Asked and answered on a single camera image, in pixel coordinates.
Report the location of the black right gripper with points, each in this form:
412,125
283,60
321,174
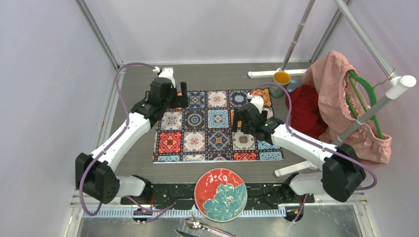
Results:
237,117

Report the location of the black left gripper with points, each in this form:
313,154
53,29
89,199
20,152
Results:
180,101

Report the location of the colourful patterned placemat cloth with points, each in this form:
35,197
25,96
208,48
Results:
202,132

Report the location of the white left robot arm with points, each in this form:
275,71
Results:
95,172

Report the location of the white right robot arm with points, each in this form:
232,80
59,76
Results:
340,172

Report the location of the blue mug with yellow inside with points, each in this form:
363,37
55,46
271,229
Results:
284,80

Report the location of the red cloth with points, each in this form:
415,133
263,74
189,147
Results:
305,113

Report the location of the red plate with teal flower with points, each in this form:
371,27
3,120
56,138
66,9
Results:
220,195

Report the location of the pink fabric garment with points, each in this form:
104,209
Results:
340,106

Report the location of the metal spoon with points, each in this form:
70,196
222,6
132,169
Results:
197,225

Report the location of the metal knife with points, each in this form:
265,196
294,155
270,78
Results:
184,234

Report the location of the white and grey clothes rack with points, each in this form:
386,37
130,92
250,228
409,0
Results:
399,84

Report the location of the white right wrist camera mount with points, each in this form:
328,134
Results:
256,100

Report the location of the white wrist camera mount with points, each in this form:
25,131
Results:
256,100
166,72

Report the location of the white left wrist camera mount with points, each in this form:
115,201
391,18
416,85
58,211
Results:
166,72

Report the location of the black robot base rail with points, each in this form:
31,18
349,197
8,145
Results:
261,196

